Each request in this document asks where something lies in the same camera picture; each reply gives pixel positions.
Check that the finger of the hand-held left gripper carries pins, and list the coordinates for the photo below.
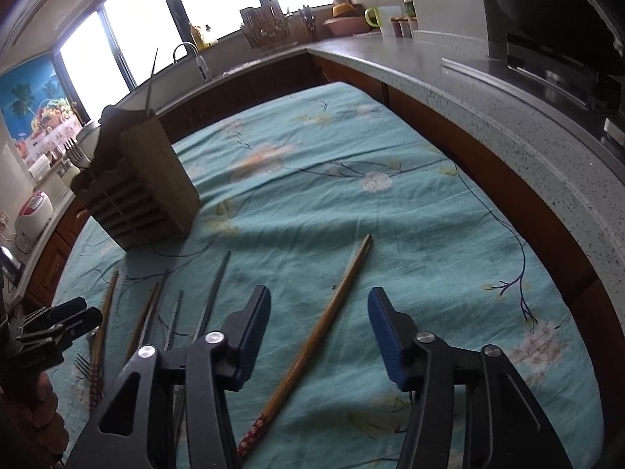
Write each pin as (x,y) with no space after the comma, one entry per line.
(68,306)
(78,325)

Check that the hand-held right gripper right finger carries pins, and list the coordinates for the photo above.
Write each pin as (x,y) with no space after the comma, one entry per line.
(385,342)

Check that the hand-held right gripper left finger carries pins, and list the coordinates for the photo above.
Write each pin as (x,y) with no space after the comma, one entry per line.
(256,320)

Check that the wooden chopstick red patterned end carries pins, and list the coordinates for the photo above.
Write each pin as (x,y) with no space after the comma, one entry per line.
(105,322)

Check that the metal fork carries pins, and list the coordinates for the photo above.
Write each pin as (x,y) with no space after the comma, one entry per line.
(78,156)
(84,365)

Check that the metal chopstick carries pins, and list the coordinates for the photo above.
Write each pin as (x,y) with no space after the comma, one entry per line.
(174,317)
(215,293)

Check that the chopsticks pair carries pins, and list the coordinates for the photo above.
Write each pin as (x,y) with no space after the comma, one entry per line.
(317,332)

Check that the wooden utensil holder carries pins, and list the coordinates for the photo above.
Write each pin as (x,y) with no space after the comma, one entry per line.
(146,180)

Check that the person's left hand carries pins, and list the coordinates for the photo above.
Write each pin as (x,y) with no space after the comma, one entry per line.
(46,410)

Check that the steel kettle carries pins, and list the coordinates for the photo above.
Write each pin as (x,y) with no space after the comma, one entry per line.
(9,261)

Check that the white and red rice cooker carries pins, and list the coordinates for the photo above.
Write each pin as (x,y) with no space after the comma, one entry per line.
(34,215)

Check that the floral teal tablecloth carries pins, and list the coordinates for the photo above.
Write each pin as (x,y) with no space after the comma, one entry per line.
(342,195)

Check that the large white cooker pot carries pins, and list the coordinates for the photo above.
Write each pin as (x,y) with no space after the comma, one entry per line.
(88,137)

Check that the wooden base cabinets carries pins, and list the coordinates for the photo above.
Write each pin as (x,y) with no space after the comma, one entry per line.
(488,166)

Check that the chrome kitchen faucet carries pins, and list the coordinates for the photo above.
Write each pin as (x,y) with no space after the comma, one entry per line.
(200,61)

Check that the grey stone countertop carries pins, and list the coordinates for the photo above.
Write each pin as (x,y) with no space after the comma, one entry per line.
(439,73)

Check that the yellow oil bottle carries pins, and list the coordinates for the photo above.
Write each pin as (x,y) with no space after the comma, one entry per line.
(198,36)

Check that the large kitchen window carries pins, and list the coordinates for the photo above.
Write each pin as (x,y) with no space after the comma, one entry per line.
(136,24)

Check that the dish drying rack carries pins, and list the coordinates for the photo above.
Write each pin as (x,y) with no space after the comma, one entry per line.
(266,29)

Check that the pink plastic basin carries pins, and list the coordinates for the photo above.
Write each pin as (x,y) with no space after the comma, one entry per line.
(349,27)

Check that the spice jar set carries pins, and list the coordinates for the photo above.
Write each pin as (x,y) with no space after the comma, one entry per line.
(404,27)

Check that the gas stove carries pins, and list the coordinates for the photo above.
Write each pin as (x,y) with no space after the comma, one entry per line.
(551,73)

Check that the yellow bowl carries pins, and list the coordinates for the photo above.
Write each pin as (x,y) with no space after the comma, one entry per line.
(344,10)

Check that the green cup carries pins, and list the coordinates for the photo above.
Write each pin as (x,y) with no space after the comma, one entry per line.
(373,17)

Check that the translucent plastic container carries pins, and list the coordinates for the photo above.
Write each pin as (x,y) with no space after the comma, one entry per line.
(390,10)

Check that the green label sauce bottle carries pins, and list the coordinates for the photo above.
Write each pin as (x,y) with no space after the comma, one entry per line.
(409,6)

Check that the black wok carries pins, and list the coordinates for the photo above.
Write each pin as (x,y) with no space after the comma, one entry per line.
(537,5)

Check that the tropical fruit wall poster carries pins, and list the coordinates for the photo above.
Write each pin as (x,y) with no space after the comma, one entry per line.
(34,107)

